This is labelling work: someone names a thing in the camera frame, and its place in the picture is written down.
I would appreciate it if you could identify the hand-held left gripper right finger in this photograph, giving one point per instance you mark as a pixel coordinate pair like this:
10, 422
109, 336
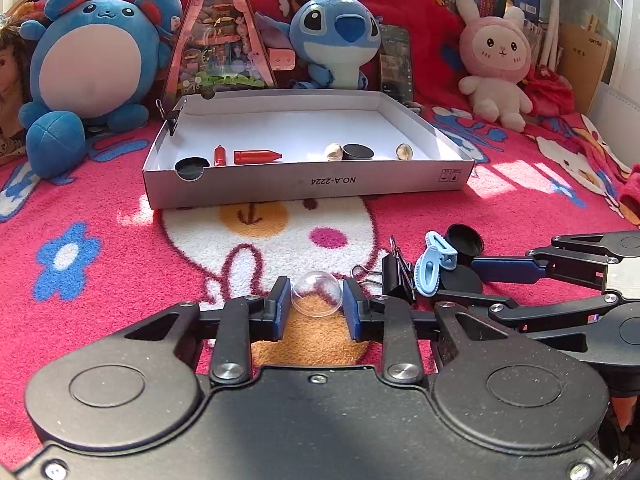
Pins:
352, 310

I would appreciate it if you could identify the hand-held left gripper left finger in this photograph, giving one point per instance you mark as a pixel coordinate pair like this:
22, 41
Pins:
285, 310

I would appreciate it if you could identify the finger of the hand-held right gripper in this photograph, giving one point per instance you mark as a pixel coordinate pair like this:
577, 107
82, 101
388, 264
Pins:
550, 312
505, 270

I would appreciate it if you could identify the clear plastic dome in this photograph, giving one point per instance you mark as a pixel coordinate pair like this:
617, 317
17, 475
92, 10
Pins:
317, 292

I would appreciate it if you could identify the black round disc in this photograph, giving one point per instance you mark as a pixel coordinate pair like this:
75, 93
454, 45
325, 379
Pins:
357, 152
460, 280

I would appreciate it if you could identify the black round cap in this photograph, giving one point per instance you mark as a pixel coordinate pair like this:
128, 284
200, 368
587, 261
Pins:
465, 240

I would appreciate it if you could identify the large black binder clip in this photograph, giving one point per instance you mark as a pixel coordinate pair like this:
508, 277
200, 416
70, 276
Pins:
397, 277

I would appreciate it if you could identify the light blue hair clip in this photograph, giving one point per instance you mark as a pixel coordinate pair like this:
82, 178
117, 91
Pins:
427, 277
442, 250

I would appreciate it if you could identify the brown nut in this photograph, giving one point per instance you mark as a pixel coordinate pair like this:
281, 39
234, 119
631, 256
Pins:
404, 151
333, 151

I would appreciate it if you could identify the red bullet-shaped plastic piece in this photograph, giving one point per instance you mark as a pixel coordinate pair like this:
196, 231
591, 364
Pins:
220, 157
255, 156

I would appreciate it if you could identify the black round lid with magnets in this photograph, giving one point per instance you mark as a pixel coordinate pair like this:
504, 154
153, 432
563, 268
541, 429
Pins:
192, 170

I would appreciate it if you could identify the white cardboard box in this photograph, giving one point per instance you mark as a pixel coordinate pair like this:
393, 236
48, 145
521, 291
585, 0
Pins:
300, 125

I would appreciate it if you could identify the red cloth bundle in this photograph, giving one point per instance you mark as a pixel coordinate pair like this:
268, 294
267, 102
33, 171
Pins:
550, 92

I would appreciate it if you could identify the pink cartoon printed blanket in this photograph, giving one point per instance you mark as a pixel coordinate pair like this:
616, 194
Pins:
100, 220

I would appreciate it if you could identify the small black binder clip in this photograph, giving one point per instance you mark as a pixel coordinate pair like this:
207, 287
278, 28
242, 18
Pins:
172, 122

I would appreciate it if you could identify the pink rabbit plush toy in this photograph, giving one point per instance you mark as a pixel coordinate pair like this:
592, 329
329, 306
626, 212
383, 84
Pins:
495, 50

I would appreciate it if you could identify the brown cardboard sheet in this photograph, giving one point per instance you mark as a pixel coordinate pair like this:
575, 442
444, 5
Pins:
585, 60

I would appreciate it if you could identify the dark phone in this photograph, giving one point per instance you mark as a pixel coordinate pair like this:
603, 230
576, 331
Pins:
395, 65

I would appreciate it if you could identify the small pink box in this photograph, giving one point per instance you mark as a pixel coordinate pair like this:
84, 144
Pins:
281, 60

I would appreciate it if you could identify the triangular pink toy box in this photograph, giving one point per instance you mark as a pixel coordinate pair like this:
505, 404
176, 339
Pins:
220, 50

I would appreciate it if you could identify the blue alien plush toy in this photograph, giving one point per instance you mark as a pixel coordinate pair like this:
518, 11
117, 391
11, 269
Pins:
335, 30

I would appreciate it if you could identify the round blue mouse plush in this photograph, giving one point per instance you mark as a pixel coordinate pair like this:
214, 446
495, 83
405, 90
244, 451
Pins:
85, 70

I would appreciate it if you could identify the brown-haired doll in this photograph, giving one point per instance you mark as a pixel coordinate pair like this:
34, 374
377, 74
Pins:
12, 85

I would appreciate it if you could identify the white plastic pipe frame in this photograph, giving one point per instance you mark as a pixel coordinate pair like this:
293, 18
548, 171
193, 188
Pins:
552, 20

